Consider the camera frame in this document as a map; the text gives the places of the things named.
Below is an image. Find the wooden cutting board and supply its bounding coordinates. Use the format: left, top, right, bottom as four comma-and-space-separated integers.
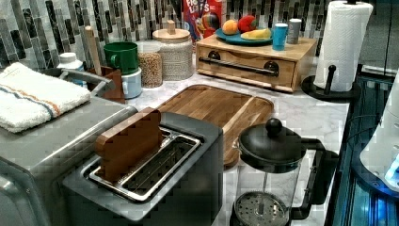
158, 85, 274, 169

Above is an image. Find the jar with wooden lid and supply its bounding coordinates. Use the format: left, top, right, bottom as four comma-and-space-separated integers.
152, 20, 193, 81

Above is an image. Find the black two-slot toaster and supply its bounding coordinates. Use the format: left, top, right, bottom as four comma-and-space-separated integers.
63, 112, 224, 226

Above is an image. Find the light blue mug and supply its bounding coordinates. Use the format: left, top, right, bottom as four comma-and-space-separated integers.
121, 68, 142, 99

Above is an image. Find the clear jar of grains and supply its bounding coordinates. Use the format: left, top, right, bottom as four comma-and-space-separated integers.
136, 40, 163, 89

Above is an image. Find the teal plate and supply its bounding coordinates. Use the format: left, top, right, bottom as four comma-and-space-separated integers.
215, 28, 272, 46

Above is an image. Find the brown wooden utensil holder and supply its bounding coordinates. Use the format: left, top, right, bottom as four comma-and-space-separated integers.
98, 66, 125, 104

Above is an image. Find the wooden toast slice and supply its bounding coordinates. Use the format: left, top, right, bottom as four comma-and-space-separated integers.
95, 107, 163, 183

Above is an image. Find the orange fruit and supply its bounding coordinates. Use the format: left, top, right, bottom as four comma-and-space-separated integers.
222, 20, 238, 35

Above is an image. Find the red cereal box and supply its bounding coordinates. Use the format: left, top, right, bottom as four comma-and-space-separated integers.
183, 0, 222, 43

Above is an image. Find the green mug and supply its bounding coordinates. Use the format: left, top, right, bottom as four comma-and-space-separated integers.
104, 41, 138, 75

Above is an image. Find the yellow banana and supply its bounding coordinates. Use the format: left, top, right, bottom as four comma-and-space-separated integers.
241, 28, 272, 40

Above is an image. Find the black paper towel holder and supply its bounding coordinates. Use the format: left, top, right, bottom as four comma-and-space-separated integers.
301, 65, 361, 104

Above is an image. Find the blue shaker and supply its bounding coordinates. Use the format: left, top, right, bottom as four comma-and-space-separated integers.
272, 23, 288, 51

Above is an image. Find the white blue bottle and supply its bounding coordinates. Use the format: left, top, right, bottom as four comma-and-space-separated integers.
57, 53, 88, 89

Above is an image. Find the silver toaster oven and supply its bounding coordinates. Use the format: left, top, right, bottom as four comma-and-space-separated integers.
0, 68, 136, 226

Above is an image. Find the white striped towel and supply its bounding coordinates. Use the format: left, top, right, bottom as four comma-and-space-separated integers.
0, 62, 90, 133

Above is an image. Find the white paper towel roll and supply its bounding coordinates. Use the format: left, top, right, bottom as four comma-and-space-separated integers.
313, 1, 374, 92

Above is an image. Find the black drawer handle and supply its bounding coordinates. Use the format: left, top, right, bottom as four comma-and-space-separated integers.
199, 51, 279, 77

